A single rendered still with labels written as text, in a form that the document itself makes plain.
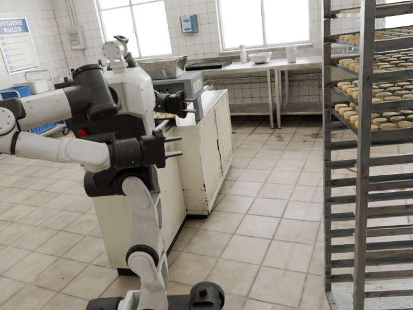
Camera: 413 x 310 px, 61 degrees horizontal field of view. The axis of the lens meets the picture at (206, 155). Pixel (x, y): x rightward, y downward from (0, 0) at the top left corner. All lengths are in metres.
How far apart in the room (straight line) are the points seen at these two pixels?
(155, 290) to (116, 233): 0.77
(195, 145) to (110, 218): 0.82
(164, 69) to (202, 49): 3.40
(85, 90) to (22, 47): 6.02
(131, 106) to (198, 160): 1.53
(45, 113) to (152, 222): 0.64
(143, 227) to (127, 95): 0.57
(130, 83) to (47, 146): 0.36
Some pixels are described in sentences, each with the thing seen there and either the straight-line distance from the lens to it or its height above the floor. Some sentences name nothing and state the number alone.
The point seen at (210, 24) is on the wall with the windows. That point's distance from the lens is 5.91.
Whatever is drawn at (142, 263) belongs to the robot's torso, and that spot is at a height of 0.64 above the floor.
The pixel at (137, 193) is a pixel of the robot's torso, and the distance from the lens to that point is 1.40.
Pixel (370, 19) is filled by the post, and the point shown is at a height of 1.49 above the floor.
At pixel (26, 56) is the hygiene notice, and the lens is 7.14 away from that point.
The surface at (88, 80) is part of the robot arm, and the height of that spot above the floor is 1.42.
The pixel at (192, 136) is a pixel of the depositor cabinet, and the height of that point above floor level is 0.75.
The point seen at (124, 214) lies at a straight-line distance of 2.26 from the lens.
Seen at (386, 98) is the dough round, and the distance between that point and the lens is 1.27.
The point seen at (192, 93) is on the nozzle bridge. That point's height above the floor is 1.07.
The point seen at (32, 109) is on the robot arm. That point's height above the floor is 1.37.
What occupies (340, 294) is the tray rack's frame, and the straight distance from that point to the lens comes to 2.07.
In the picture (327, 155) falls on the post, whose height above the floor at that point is 0.92.
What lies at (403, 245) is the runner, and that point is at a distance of 2.01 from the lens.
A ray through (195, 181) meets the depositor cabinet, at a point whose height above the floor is 0.38.
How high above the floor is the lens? 1.54
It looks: 21 degrees down
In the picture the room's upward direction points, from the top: 8 degrees counter-clockwise
